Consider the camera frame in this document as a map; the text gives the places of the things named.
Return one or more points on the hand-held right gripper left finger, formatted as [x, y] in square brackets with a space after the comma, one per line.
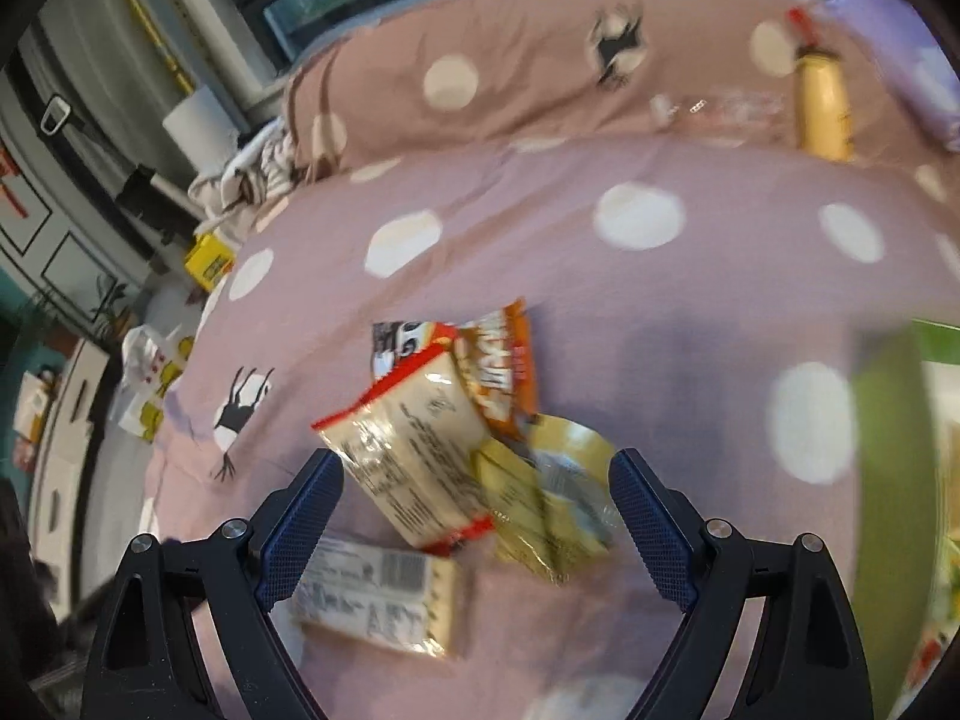
[300, 532]

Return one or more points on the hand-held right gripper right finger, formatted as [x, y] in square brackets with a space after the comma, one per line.
[652, 532]

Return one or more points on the clear cracker packet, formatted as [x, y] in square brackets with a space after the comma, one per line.
[382, 600]

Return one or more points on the pale yellow snack packet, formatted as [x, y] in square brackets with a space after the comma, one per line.
[570, 457]

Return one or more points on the beige red-edged snack packet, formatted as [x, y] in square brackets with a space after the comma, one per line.
[412, 442]

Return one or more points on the orange brown snack packet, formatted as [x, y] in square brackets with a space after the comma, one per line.
[499, 367]

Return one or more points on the green bag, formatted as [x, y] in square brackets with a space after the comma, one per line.
[892, 465]

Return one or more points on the white printed paper bag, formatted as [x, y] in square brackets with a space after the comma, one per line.
[154, 390]

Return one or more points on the pink spotted bedsheet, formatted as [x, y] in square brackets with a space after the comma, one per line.
[675, 300]

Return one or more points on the yellow box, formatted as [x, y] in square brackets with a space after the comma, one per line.
[210, 262]

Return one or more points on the black white pole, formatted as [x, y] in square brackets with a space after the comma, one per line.
[161, 191]

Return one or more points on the white paper roll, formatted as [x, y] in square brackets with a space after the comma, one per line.
[199, 127]

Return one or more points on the clear plastic bottle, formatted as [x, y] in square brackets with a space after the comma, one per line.
[720, 109]

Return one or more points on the yellow bottle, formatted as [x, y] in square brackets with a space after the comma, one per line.
[821, 105]

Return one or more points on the pink spotted pillow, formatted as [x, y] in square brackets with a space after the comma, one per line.
[540, 60]

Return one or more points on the purple cloth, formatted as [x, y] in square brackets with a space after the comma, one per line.
[900, 45]

